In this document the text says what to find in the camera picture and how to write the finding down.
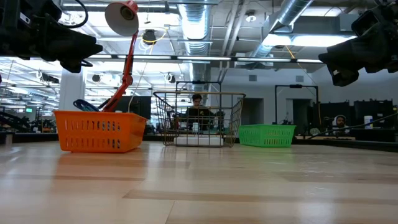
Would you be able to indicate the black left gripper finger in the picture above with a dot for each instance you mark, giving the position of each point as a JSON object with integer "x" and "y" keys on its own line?
{"x": 81, "y": 49}

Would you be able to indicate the orange plastic basket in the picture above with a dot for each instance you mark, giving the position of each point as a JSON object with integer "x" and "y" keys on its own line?
{"x": 93, "y": 133}

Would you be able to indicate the black ceiling dome camera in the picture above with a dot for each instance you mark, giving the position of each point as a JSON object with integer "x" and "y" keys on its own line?
{"x": 149, "y": 36}

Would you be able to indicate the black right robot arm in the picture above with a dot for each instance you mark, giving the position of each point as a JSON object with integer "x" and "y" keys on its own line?
{"x": 390, "y": 7}

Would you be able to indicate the long ceiling light bar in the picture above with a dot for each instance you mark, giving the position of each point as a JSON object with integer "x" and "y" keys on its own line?
{"x": 202, "y": 58}

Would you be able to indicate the red desk lamp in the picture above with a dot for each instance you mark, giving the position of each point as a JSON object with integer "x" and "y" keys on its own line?
{"x": 126, "y": 74}

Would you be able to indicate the silver slanted air duct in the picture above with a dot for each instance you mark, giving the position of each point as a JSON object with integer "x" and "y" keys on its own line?
{"x": 289, "y": 12}

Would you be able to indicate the black cabinet row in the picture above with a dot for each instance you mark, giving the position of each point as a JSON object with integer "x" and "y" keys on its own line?
{"x": 363, "y": 109}

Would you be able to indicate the white wipes canister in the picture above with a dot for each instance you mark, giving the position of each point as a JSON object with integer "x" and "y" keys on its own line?
{"x": 368, "y": 122}

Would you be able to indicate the black monitor panel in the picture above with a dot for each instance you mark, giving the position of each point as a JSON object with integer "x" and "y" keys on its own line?
{"x": 140, "y": 107}

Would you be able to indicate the silver ribbed air duct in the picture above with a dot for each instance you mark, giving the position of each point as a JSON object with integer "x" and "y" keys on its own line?
{"x": 195, "y": 25}

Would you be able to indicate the person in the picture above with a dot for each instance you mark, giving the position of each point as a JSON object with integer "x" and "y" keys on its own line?
{"x": 340, "y": 123}
{"x": 197, "y": 115}

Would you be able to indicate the green plastic basket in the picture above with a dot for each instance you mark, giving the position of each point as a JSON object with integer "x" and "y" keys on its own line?
{"x": 267, "y": 137}

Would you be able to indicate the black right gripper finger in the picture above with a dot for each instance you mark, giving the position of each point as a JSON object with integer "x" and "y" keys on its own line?
{"x": 348, "y": 59}

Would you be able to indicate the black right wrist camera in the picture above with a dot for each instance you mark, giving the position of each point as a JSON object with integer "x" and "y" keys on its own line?
{"x": 365, "y": 23}

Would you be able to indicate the black tube stand frame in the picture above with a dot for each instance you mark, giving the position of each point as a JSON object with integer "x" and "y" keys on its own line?
{"x": 295, "y": 86}
{"x": 199, "y": 82}

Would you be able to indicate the white pillar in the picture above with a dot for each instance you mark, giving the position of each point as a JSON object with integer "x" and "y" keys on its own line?
{"x": 72, "y": 93}

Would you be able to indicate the white card reader box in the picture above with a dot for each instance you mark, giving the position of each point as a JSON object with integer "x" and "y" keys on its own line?
{"x": 199, "y": 142}

